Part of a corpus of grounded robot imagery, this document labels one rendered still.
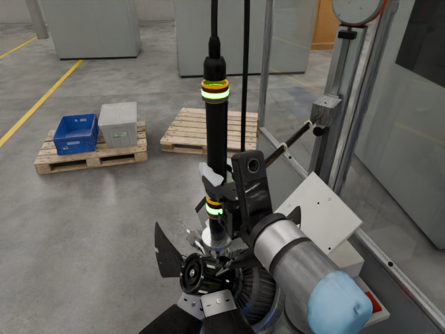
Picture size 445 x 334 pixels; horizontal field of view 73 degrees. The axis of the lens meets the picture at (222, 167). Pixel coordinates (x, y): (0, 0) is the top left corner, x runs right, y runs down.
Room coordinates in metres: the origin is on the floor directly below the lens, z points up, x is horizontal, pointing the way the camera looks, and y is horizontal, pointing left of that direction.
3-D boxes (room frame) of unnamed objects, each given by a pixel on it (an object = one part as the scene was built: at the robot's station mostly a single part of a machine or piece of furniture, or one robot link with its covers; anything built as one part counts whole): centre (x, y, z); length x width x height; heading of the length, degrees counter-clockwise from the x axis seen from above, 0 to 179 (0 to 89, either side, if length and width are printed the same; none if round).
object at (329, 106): (0.97, -0.36, 1.54); 0.10 x 0.07 x 0.09; 143
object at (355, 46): (1.05, -0.42, 0.90); 0.08 x 0.06 x 1.80; 53
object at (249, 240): (0.36, -0.05, 1.63); 0.12 x 0.08 x 0.09; 28
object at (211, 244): (0.48, 0.01, 1.50); 0.09 x 0.07 x 0.10; 143
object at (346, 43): (1.01, -0.39, 1.48); 0.05 x 0.03 x 0.62; 53
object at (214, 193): (0.40, 0.00, 1.65); 0.09 x 0.05 x 0.02; 37
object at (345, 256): (0.83, -0.48, 0.92); 0.17 x 0.16 x 0.11; 108
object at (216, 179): (0.44, 0.03, 1.63); 0.09 x 0.03 x 0.06; 37
